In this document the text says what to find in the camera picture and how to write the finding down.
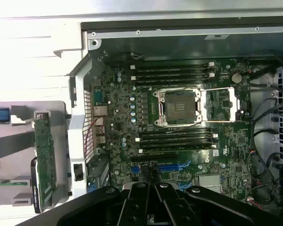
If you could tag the RAM slot with white clips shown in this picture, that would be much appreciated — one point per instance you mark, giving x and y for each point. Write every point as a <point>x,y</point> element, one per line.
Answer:
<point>174,138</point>
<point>172,76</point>
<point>172,66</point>

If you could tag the silver chipset heatsink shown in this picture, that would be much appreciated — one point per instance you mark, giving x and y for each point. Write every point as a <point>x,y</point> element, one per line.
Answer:
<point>209,183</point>

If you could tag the blue expansion slot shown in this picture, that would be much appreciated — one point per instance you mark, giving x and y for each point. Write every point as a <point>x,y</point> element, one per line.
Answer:
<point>169,166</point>

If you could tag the long black expansion slot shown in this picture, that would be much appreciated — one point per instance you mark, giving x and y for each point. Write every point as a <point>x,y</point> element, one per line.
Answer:
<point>153,157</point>

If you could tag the metal socket cover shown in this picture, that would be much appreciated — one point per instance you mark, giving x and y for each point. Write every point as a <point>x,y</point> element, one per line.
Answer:
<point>222,104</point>

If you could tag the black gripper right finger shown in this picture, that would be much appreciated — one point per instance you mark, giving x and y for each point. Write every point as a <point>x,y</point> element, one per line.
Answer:
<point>179,207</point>

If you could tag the grey open PC case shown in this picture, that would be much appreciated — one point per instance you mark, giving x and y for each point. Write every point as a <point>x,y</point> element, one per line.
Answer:
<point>202,44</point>

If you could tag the round coin battery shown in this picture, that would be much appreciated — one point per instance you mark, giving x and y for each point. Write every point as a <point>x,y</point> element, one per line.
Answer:
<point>236,77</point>

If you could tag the grey parts rack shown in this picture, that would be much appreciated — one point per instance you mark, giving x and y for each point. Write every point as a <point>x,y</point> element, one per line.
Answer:
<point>59,150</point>

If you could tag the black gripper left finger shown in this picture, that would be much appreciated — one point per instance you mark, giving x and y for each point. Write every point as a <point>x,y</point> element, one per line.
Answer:
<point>134,204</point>

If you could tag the metal CPU socket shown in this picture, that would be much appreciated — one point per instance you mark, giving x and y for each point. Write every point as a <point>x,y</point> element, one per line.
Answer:
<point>179,106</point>

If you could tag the green motherboard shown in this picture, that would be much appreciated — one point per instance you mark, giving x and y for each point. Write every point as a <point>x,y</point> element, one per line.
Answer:
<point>122,113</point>

